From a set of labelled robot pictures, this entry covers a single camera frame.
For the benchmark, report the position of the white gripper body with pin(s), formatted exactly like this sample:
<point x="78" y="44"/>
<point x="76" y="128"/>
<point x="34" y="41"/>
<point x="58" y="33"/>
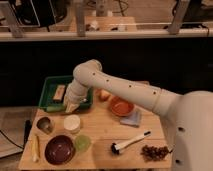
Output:
<point x="71" y="97"/>

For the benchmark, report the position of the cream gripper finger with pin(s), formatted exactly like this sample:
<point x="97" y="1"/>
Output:
<point x="68" y="108"/>
<point x="73" y="107"/>

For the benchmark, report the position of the green pepper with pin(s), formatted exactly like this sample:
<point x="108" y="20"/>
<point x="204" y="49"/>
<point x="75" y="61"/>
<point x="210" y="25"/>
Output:
<point x="51" y="109"/>

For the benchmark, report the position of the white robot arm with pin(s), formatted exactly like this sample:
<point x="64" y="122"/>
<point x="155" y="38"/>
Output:
<point x="191" y="113"/>

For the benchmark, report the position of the metal cup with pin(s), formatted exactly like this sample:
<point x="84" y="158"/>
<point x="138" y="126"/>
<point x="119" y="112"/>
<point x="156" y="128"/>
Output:
<point x="45" y="125"/>

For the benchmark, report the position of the green plastic cup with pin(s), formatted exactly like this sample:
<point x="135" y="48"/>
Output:
<point x="82" y="143"/>

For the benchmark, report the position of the tan wooden block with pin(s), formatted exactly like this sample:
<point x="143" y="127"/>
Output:
<point x="58" y="96"/>

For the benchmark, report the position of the white round container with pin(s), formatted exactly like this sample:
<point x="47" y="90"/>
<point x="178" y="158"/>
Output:
<point x="72" y="123"/>

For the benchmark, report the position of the green plastic tray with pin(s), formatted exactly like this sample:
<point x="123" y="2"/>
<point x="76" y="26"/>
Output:
<point x="49" y="88"/>

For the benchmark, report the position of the small yellow onion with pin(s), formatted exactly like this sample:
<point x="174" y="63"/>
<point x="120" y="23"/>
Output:
<point x="104" y="95"/>

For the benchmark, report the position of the dark red bowl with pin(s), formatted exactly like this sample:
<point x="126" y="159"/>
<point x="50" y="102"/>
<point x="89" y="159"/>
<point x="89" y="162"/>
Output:
<point x="59" y="150"/>

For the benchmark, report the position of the yellow corn cob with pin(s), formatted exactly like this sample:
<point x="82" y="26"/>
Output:
<point x="35" y="149"/>

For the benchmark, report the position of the wooden cutting board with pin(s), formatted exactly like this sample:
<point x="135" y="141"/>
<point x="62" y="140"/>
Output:
<point x="103" y="128"/>

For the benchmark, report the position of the black and white brush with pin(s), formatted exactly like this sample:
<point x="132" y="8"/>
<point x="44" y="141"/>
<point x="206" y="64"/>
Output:
<point x="116" y="148"/>

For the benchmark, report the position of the blue grey cloth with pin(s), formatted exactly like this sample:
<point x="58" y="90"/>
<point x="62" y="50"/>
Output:
<point x="133" y="120"/>

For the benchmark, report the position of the black box device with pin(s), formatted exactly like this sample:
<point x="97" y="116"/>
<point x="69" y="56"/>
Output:
<point x="41" y="13"/>

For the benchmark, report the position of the brown dried chili pile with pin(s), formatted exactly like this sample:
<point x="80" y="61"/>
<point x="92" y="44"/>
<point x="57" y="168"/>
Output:
<point x="152" y="153"/>

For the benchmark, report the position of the metal frame rail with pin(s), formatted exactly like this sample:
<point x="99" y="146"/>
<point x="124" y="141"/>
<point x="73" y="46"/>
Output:
<point x="112" y="35"/>

